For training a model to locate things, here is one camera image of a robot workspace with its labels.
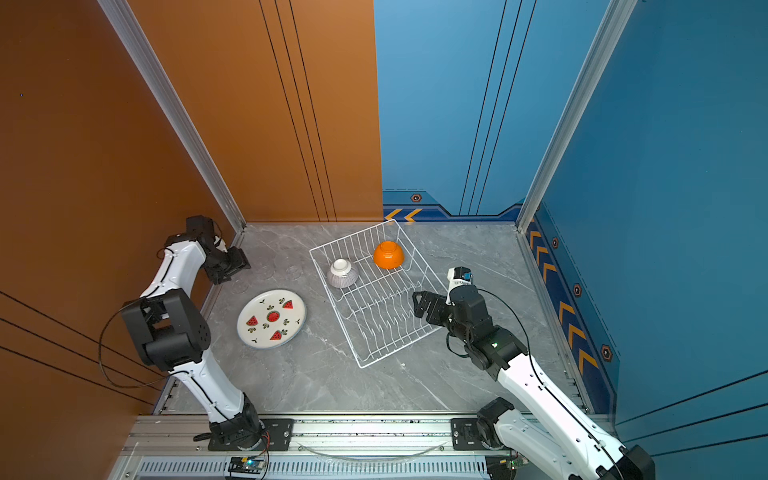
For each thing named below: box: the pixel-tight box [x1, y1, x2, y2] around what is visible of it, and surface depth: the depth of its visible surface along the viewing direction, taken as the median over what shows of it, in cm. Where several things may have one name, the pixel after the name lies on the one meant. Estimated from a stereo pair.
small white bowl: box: [326, 258, 359, 288], surface depth 100 cm
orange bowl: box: [373, 240, 404, 270], surface depth 106 cm
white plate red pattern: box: [236, 289, 307, 350], surface depth 93 cm
